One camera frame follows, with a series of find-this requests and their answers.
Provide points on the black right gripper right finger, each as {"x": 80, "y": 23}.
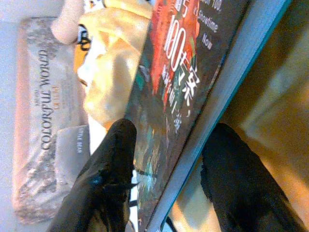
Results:
{"x": 241, "y": 188}

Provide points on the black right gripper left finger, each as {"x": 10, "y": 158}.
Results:
{"x": 106, "y": 174}

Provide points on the yellow cartoon egg blanket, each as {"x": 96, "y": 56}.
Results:
{"x": 113, "y": 60}

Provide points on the dark printed paperback book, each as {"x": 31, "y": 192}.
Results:
{"x": 183, "y": 72}

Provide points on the beige knot pillow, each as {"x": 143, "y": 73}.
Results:
{"x": 67, "y": 26}

